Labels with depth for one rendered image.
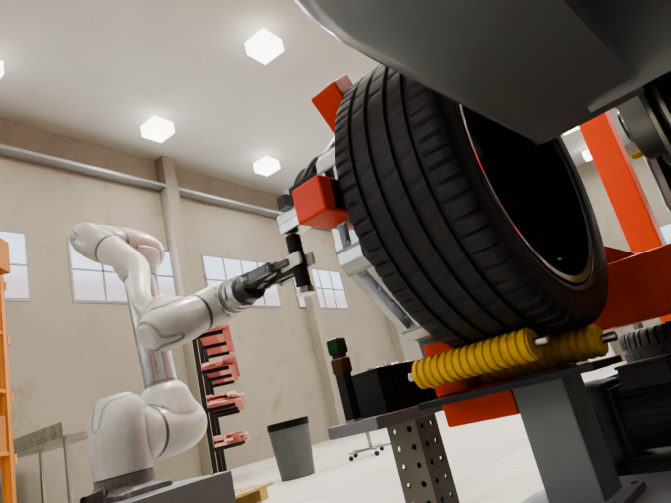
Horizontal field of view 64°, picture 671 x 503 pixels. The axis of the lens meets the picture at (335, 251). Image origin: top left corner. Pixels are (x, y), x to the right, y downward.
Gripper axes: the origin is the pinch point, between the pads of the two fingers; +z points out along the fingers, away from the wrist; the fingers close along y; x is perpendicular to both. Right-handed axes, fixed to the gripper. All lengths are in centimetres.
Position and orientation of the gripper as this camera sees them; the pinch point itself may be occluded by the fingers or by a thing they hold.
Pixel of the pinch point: (297, 261)
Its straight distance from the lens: 126.1
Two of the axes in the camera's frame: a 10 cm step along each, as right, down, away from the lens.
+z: 7.0, -3.6, -6.2
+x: -2.3, -9.3, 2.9
